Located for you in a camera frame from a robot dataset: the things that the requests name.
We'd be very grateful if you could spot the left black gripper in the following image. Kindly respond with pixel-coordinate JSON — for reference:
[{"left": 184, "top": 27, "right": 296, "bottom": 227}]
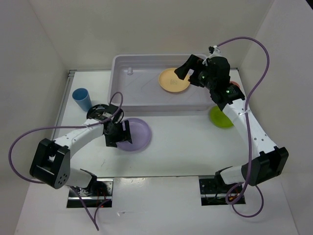
[{"left": 104, "top": 120, "right": 132, "bottom": 147}]

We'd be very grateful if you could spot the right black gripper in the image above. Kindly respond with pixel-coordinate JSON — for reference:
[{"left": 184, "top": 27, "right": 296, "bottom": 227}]
[{"left": 174, "top": 54, "right": 216, "bottom": 90}]

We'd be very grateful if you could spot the purple plastic plate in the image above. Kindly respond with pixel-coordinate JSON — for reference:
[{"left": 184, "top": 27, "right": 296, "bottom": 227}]
[{"left": 117, "top": 117, "right": 152, "bottom": 152}]

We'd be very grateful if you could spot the orange plastic plate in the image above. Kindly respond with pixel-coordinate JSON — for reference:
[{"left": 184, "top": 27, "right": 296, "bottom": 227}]
[{"left": 158, "top": 68, "right": 190, "bottom": 93}]

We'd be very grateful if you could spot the coral plastic cup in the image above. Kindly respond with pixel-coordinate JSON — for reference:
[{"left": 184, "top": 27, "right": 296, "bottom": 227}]
[{"left": 230, "top": 81, "right": 240, "bottom": 88}]

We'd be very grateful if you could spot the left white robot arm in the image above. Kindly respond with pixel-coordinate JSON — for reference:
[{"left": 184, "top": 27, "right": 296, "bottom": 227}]
[{"left": 30, "top": 119, "right": 132, "bottom": 196}]

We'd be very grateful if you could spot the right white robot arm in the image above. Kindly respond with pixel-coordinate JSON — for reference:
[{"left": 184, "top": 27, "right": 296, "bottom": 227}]
[{"left": 174, "top": 55, "right": 289, "bottom": 192}]

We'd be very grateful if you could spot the lavender plastic bin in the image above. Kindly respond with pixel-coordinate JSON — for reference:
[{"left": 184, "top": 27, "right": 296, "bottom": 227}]
[{"left": 108, "top": 54, "right": 214, "bottom": 112}]

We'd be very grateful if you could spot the black plate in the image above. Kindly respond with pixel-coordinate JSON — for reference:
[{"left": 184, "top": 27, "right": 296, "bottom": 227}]
[{"left": 87, "top": 104, "right": 124, "bottom": 123}]

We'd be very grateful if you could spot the blue plastic cup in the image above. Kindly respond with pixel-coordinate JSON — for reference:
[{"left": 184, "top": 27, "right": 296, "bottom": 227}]
[{"left": 72, "top": 88, "right": 92, "bottom": 112}]

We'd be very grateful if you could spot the green plastic plate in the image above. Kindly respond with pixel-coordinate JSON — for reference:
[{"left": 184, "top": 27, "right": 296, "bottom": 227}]
[{"left": 209, "top": 106, "right": 233, "bottom": 129}]

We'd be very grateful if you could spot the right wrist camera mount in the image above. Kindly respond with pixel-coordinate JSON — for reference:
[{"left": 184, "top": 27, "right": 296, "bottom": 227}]
[{"left": 202, "top": 45, "right": 222, "bottom": 66}]

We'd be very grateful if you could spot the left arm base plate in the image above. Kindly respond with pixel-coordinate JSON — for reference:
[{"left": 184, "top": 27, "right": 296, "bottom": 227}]
[{"left": 67, "top": 178, "right": 114, "bottom": 209}]

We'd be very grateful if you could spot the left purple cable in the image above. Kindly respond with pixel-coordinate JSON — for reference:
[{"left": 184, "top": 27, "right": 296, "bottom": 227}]
[{"left": 8, "top": 92, "right": 124, "bottom": 231}]

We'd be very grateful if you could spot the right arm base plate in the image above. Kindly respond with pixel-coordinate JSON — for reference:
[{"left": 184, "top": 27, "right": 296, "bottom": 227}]
[{"left": 199, "top": 175, "right": 233, "bottom": 206}]

